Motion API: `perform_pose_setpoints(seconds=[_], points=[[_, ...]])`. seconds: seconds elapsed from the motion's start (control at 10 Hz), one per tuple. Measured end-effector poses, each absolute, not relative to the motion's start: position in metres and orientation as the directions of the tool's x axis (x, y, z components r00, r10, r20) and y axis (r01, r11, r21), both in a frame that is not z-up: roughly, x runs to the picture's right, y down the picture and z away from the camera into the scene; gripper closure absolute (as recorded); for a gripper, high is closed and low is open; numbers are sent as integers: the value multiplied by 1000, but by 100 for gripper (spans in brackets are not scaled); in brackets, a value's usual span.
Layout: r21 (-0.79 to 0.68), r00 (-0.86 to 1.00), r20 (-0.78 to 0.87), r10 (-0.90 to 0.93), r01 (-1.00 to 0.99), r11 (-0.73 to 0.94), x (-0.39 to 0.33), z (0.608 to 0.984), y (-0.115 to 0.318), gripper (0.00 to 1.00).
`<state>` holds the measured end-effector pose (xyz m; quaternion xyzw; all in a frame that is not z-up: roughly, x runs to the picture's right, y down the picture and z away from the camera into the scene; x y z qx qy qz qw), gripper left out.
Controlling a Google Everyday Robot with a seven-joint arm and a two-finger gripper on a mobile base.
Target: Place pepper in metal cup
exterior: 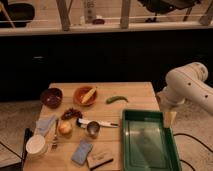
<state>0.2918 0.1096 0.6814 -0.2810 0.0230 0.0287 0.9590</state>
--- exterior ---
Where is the black cable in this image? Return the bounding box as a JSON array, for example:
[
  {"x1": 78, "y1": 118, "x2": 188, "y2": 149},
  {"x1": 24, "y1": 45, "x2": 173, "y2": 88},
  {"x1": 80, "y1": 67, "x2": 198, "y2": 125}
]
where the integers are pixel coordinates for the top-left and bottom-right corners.
[{"x1": 173, "y1": 132, "x2": 213, "y2": 171}]

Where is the dark purple bowl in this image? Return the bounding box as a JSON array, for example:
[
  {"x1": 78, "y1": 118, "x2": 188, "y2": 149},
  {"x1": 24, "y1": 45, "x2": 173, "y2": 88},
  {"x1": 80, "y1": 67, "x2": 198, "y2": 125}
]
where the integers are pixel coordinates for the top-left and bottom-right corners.
[{"x1": 40, "y1": 88, "x2": 63, "y2": 109}]

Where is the small metal cup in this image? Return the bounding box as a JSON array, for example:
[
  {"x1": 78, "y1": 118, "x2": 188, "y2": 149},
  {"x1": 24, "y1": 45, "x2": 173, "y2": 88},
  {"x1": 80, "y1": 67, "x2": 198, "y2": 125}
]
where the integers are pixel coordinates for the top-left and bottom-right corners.
[{"x1": 86, "y1": 121, "x2": 100, "y2": 138}]

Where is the yellow apple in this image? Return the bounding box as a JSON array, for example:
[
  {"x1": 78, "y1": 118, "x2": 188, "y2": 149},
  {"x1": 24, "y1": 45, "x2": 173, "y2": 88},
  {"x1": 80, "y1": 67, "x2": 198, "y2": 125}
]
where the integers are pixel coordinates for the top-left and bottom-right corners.
[{"x1": 58, "y1": 121, "x2": 72, "y2": 136}]

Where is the wooden block brush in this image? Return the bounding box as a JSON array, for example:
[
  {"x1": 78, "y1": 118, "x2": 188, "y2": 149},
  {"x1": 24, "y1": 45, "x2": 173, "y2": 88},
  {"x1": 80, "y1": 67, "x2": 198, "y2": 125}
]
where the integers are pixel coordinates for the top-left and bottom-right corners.
[{"x1": 87, "y1": 151, "x2": 113, "y2": 170}]

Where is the black office chair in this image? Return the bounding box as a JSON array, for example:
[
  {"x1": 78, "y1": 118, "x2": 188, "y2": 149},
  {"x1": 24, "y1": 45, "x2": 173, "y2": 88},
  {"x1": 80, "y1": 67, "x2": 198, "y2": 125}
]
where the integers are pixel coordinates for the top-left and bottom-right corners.
[{"x1": 137, "y1": 0, "x2": 201, "y2": 23}]

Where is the green pepper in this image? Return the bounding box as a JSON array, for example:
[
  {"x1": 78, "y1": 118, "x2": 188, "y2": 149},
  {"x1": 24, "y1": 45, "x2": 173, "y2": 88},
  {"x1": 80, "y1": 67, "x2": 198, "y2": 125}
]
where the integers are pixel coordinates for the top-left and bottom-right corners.
[{"x1": 106, "y1": 96, "x2": 129, "y2": 104}]

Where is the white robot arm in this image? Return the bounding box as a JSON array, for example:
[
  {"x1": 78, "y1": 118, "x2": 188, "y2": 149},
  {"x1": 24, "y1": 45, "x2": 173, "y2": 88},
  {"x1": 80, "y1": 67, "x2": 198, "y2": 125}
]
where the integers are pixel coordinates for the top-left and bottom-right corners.
[{"x1": 156, "y1": 62, "x2": 213, "y2": 128}]

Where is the yellow corn cob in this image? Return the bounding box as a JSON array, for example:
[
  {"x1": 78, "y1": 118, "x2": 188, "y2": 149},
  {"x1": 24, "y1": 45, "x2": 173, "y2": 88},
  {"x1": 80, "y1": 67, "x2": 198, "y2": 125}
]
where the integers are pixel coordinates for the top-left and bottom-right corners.
[{"x1": 82, "y1": 87, "x2": 97, "y2": 104}]

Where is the dark grape bunch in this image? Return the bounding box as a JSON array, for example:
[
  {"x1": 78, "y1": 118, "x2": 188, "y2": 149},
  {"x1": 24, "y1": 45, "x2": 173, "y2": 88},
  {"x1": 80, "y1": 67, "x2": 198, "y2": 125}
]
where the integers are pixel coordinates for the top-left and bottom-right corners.
[{"x1": 61, "y1": 108, "x2": 83, "y2": 120}]

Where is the blue sponge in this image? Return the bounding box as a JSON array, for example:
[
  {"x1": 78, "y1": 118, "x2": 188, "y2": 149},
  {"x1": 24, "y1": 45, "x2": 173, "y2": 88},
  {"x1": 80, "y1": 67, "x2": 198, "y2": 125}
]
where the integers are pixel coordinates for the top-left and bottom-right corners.
[{"x1": 71, "y1": 140, "x2": 93, "y2": 165}]

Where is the green plastic tray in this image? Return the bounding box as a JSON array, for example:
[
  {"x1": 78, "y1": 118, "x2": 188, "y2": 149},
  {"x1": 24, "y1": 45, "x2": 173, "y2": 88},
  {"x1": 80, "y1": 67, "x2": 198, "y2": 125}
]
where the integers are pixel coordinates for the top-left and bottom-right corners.
[{"x1": 122, "y1": 109, "x2": 182, "y2": 171}]

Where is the black round seat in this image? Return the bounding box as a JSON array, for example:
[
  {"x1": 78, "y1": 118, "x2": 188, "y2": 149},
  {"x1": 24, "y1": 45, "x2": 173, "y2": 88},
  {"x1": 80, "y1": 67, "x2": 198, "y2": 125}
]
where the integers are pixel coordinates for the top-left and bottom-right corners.
[{"x1": 0, "y1": 0, "x2": 35, "y2": 28}]

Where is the grey blue cloth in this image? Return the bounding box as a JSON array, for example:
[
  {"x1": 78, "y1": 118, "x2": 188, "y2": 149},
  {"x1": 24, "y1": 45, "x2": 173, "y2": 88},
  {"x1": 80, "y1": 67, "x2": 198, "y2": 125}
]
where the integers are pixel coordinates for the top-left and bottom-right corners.
[{"x1": 35, "y1": 115, "x2": 56, "y2": 136}]

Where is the metal fork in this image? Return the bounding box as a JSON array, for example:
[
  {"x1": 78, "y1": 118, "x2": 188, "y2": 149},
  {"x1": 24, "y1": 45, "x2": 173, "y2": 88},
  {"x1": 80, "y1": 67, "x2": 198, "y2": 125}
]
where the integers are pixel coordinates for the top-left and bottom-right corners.
[{"x1": 51, "y1": 119, "x2": 59, "y2": 149}]

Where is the white cup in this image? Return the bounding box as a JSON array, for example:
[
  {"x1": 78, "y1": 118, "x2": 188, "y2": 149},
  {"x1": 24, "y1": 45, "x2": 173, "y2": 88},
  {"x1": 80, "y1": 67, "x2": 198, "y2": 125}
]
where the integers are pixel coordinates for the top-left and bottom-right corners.
[{"x1": 26, "y1": 134, "x2": 48, "y2": 157}]

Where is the orange bowl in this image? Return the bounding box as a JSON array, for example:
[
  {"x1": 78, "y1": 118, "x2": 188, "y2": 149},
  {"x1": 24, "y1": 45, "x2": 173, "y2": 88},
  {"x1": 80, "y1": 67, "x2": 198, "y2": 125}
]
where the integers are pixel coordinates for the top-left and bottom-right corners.
[{"x1": 73, "y1": 86, "x2": 97, "y2": 106}]

